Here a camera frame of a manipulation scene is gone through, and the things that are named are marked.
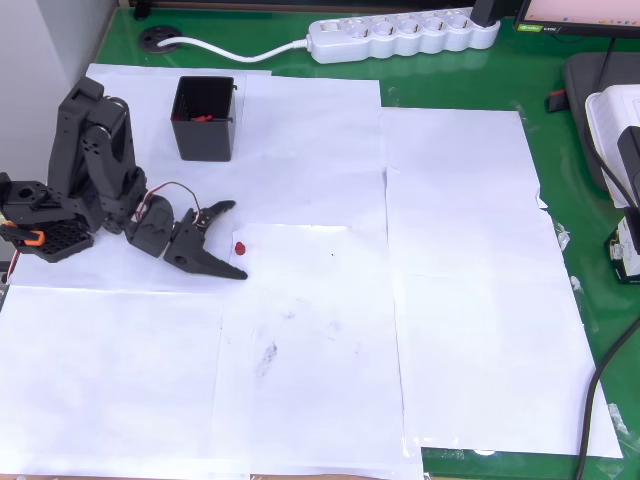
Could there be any black square container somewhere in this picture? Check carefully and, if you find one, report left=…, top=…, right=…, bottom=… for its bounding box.
left=169, top=75, right=239, bottom=163

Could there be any white paper sheet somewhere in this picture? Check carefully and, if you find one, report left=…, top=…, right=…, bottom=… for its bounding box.
left=384, top=167, right=572, bottom=282
left=6, top=159, right=389, bottom=295
left=243, top=74, right=389, bottom=229
left=391, top=273, right=625, bottom=460
left=378, top=106, right=543, bottom=212
left=72, top=63, right=274, bottom=169
left=0, top=284, right=252, bottom=480
left=209, top=221, right=426, bottom=480

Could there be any orange black table clamp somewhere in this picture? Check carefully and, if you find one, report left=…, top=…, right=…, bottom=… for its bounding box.
left=0, top=221, right=47, bottom=250

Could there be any white power strip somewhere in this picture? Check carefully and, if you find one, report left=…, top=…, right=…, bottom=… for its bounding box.
left=305, top=7, right=502, bottom=65

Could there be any black plug adapter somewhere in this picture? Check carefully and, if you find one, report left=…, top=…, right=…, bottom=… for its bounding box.
left=471, top=0, right=502, bottom=28

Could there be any red black usb stick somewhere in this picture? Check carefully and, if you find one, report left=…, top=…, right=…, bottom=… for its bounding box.
left=544, top=88, right=569, bottom=114

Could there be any grey padded mat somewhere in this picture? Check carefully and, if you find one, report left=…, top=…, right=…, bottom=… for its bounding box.
left=563, top=51, right=640, bottom=195

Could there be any green white small carton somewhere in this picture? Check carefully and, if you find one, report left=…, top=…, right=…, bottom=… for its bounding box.
left=603, top=214, right=640, bottom=287

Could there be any white plastic container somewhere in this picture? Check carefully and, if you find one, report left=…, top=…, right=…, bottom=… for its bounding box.
left=584, top=84, right=640, bottom=209

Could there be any black computer monitor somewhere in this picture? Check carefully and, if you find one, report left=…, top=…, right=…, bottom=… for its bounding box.
left=516, top=0, right=640, bottom=39

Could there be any red white servo wire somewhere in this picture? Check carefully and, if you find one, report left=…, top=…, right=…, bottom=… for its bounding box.
left=131, top=181, right=204, bottom=229

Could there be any white power strip cable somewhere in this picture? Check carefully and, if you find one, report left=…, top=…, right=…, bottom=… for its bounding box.
left=157, top=35, right=314, bottom=64

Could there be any black desk cable grommet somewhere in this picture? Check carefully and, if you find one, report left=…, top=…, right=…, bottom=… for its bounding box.
left=138, top=25, right=184, bottom=54

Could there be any thick black cable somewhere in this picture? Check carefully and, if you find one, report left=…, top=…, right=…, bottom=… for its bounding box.
left=574, top=314, right=640, bottom=480

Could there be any thin black cable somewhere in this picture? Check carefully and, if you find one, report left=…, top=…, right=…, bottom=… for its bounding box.
left=603, top=36, right=617, bottom=95

